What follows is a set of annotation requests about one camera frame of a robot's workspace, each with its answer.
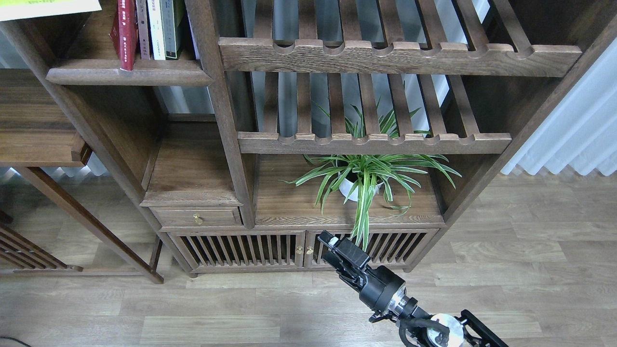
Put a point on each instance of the left slatted cabinet door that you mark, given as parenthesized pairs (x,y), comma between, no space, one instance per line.
(241,251)

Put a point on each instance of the maroon book white characters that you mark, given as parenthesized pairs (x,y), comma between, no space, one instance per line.
(143,29)

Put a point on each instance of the white upright book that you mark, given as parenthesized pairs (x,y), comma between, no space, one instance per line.
(156,29)

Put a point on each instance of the wooden side table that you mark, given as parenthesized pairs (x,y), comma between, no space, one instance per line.
(35,133)

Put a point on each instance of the slatted cabinet door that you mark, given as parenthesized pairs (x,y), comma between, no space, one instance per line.
(392,248)
(241,251)

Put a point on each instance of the yellow green book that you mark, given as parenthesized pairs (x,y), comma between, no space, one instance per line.
(17,9)

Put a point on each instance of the white curtain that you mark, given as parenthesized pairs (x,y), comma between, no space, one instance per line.
(580,134)

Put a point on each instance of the white plant pot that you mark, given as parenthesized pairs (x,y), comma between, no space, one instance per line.
(347,190)

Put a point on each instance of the wooden slatted rack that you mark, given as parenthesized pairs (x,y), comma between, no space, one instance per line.
(27,257)

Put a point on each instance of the green spider plant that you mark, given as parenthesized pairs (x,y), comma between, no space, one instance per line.
(393,169)

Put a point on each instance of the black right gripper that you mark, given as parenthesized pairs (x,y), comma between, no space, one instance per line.
(380,289)

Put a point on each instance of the grey green upright book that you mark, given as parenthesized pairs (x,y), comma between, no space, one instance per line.
(172,17)

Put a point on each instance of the right slatted cabinet door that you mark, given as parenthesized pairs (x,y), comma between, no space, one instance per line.
(392,248)

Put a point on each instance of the brass drawer knob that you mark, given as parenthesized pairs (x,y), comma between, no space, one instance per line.
(198,220)

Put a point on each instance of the dark wooden bookshelf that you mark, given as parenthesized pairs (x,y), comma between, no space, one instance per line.
(264,82)

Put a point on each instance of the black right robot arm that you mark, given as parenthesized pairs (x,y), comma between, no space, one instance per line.
(417,328)

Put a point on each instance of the red book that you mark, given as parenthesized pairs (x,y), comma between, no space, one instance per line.
(124,33)

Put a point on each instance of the small wooden drawer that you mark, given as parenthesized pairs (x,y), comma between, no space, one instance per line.
(212,216)

